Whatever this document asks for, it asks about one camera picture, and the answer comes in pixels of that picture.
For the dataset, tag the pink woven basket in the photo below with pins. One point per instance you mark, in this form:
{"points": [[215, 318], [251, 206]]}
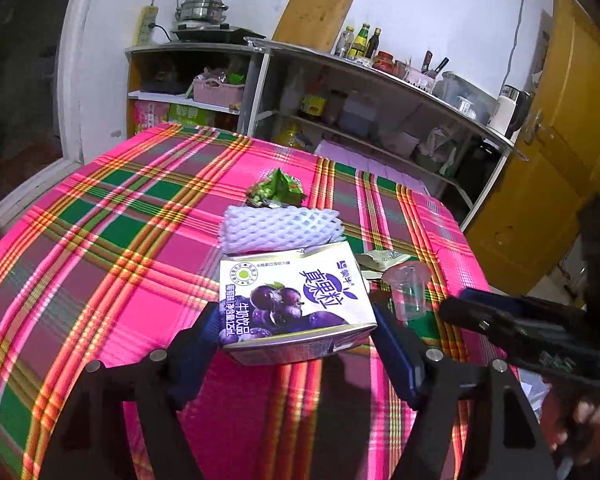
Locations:
{"points": [[217, 92]]}

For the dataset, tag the pink green plaid tablecloth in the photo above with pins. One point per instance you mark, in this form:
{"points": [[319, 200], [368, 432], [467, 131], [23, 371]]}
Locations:
{"points": [[105, 235]]}

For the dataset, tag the clear plastic storage container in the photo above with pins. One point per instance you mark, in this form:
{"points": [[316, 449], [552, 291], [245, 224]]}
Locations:
{"points": [[467, 92]]}

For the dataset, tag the black induction cooker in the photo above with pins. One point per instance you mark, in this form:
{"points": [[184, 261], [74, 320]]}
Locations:
{"points": [[215, 34]]}

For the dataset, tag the white cylindrical jug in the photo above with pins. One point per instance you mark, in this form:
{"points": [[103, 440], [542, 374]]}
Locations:
{"points": [[501, 112]]}

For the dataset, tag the crumpled plastic bag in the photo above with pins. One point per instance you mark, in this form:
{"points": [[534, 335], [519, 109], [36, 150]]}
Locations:
{"points": [[437, 152]]}

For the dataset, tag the black steel electric kettle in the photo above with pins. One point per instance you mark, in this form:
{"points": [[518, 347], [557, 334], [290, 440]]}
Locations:
{"points": [[522, 105]]}

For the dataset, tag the blue plastic canister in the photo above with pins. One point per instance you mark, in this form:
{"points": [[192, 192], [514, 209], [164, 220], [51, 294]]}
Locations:
{"points": [[357, 115]]}

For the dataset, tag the pale green flat packet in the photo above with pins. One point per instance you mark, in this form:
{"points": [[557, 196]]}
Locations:
{"points": [[377, 261]]}

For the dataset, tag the metal kitchen counter shelf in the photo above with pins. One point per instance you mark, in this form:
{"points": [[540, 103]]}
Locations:
{"points": [[263, 90]]}

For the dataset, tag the green printed carton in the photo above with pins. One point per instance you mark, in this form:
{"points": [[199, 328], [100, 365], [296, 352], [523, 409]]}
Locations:
{"points": [[190, 116]]}

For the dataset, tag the clear plastic cup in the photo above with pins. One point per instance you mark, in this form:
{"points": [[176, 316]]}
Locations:
{"points": [[405, 292]]}

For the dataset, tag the purple milk drink carton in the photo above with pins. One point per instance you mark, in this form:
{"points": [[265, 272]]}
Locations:
{"points": [[290, 305]]}

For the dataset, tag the pink printed carton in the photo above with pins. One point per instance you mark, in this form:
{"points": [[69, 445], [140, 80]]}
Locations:
{"points": [[150, 115]]}

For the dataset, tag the yellow power strip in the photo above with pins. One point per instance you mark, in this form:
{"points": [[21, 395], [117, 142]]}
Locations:
{"points": [[146, 25]]}

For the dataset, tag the small glass jar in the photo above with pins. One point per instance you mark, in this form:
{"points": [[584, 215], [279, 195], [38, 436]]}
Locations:
{"points": [[401, 69]]}

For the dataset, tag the small white shelf unit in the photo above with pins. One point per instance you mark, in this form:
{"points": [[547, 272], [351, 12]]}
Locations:
{"points": [[190, 49]]}

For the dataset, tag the steel steamer pot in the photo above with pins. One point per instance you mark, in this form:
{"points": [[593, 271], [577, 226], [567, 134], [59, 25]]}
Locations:
{"points": [[202, 9]]}

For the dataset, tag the yellow wooden door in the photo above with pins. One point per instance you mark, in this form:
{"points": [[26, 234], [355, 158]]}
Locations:
{"points": [[545, 185]]}

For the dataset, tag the wooden cutting board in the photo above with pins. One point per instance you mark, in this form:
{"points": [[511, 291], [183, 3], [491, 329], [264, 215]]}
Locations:
{"points": [[312, 12]]}

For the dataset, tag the green crumpled wrapper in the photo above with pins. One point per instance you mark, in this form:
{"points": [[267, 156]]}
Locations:
{"points": [[280, 190]]}

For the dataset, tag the white foam fruit net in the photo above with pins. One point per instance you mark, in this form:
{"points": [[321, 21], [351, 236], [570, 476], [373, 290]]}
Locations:
{"points": [[280, 227]]}

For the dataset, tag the clear plastic bottle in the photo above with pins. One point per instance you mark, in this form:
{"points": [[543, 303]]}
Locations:
{"points": [[345, 42]]}

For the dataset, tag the dark sauce bottle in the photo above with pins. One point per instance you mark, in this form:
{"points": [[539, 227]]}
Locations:
{"points": [[374, 42]]}

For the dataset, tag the person's right hand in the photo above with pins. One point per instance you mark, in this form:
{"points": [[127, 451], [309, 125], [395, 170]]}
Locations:
{"points": [[597, 422]]}

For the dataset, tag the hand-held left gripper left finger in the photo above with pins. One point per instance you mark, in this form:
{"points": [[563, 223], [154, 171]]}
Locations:
{"points": [[195, 375]]}

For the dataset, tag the pink knife holder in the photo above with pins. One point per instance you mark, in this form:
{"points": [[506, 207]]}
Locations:
{"points": [[421, 81]]}

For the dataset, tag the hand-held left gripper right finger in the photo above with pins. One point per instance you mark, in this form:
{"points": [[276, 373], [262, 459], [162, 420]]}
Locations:
{"points": [[397, 360]]}

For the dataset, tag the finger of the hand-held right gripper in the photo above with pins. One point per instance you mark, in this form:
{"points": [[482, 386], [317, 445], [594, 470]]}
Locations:
{"points": [[485, 297], [470, 322]]}

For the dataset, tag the yellow label oil bottle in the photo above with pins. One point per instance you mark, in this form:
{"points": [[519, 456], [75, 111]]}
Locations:
{"points": [[360, 42]]}

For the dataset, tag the red sauce jar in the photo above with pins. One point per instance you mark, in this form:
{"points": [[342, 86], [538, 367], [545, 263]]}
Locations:
{"points": [[383, 61]]}

